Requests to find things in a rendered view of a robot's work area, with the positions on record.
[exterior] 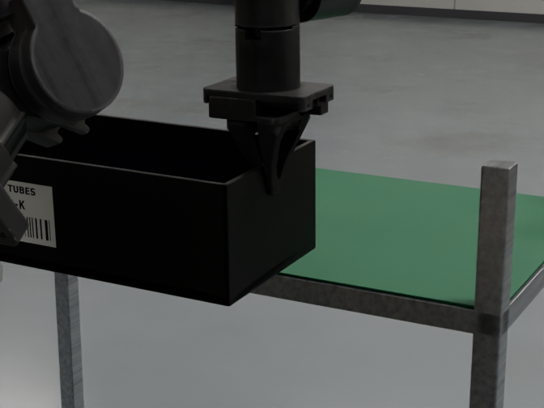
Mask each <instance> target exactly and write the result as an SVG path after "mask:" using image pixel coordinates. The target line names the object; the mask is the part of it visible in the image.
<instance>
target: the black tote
mask: <svg viewBox="0 0 544 408"><path fill-rule="evenodd" d="M85 124H86V125H87V126H88V127H89V128H90V130H89V132H88V133H87V134H84V135H81V134H77V133H75V132H73V131H71V130H68V129H65V128H62V127H60V129H59V130H58V132H57V133H58V134H59V135H60V136H61V137H62V142H61V143H59V144H57V145H54V146H51V147H44V146H41V145H39V144H37V143H34V142H31V141H28V140H26V142H25V143H24V144H23V146H22V147H21V149H20V150H19V153H18V154H17V156H16V157H15V158H14V160H13V161H14V162H15V163H17V165H18V167H17V168H16V169H15V171H14V172H13V174H12V176H11V178H10V179H9V181H8V182H7V183H6V185H5V187H4V189H5V190H6V192H7V193H8V194H9V196H10V197H11V199H12V200H13V202H14V203H15V205H16V206H17V207H18V208H19V210H20V211H21V213H22V214H23V216H24V217H25V219H26V220H27V221H28V223H29V227H28V229H27V231H26V232H25V233H24V235H23V237H22V238H21V240H20V242H19V243H18V245H16V246H9V245H4V244H0V261H4V262H8V263H12V264H16V265H21V266H28V267H32V268H37V269H41V270H48V271H53V272H57V273H61V274H68V275H73V276H77V277H82V278H89V279H94V280H98V281H102V282H107V283H114V284H118V285H122V286H127V287H134V288H138V289H143V290H147V291H154V292H159V293H163V294H167V295H174V296H179V297H183V298H187V299H192V300H199V301H203V302H207V303H212V304H219V305H224V306H228V307H229V306H231V305H233V304H234V303H235V302H236V301H238V300H240V299H241V298H243V297H244V296H246V295H247V294H248V293H250V292H251V291H253V290H254V289H256V288H257V287H259V286H261V285H262V284H263V283H265V282H266V281H268V280H269V279H270V278H272V277H274V276H275V275H276V274H278V273H279V272H281V271H282V270H284V269H286V268H287V267H288V266H289V265H291V264H292V263H294V262H295V261H297V260H299V259H300V258H301V257H303V256H304V255H306V254H307V253H309V252H310V251H312V250H313V249H315V247H316V141H315V140H312V139H305V138H300V140H299V141H298V143H297V145H296V147H295V150H294V151H293V153H292V155H291V158H290V160H289V164H288V166H287V170H286V174H285V177H284V179H283V183H282V187H281V189H280V191H279V193H277V194H275V195H273V196H271V195H270V193H269V190H268V186H267V183H266V175H265V170H264V165H263V160H262V156H261V147H260V143H259V137H258V133H255V134H254V139H255V143H256V145H257V150H258V153H259V156H260V159H261V165H259V166H257V167H255V168H253V169H251V168H250V167H249V164H248V162H247V160H246V158H245V157H244V155H243V154H242V152H241V150H240V148H239V147H238V146H237V144H236V142H235V140H234V138H233V137H232V135H231V134H230V132H229V130H225V129H218V128H210V127H204V126H197V125H184V124H177V123H170V122H163V121H150V120H143V119H136V118H129V117H116V116H109V115H103V114H96V115H95V116H93V117H89V118H87V119H86V120H85Z"/></svg>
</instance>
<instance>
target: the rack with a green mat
mask: <svg viewBox="0 0 544 408"><path fill-rule="evenodd" d="M517 167H518V165H517V163H515V162H508V161H502V160H494V159H491V160H489V161H488V162H486V163H485V164H484V165H483V166H482V169H481V185H480V189H477V188H470V187H464V186H458V185H446V184H439V183H432V182H426V181H413V180H407V179H400V178H393V177H386V176H374V175H368V174H362V173H355V172H343V171H336V170H329V169H323V168H316V247H315V249H313V250H312V251H310V252H309V253H307V254H306V255H304V256H303V257H301V258H300V259H299V260H297V261H295V262H294V263H292V264H291V265H289V266H288V267H287V268H286V269H284V270H282V271H281V272H279V273H278V274H276V275H275V276H274V277H272V278H270V279H269V280H268V281H266V282H265V283H263V284H262V285H261V286H259V287H257V288H256V289H254V290H253V291H251V292H250V293H253V294H258V295H266V296H270V297H275V298H279V299H285V300H293V301H297V302H302V303H306V304H315V305H319V306H324V307H328V308H336V309H341V310H346V311H351V312H359V313H363V314H368V315H373V316H378V317H386V318H390V319H395V320H399V321H408V322H412V323H417V324H421V325H429V326H435V327H439V328H444V329H452V330H456V331H461V332H466V333H471V334H473V344H472V360H471V376H470V407H469V408H504V384H505V370H506V357H507V343H508V328H509V327H510V326H511V325H512V324H513V322H514V321H515V320H516V319H517V318H518V317H519V316H520V315H521V314H522V313H523V311H524V310H525V309H526V308H527V307H528V305H529V304H530V303H531V302H532V300H533V299H534V298H535V297H536V296H537V294H538V293H539V292H540V291H541V290H542V288H543V287H544V197H542V196H535V195H528V194H522V193H516V181H517ZM54 281H55V296H56V311H57V340H58V355H59V371H60V386H61V400H62V408H84V399H83V366H82V349H81V332H80V315H79V282H78V277H77V276H73V275H68V274H61V273H57V272H54Z"/></svg>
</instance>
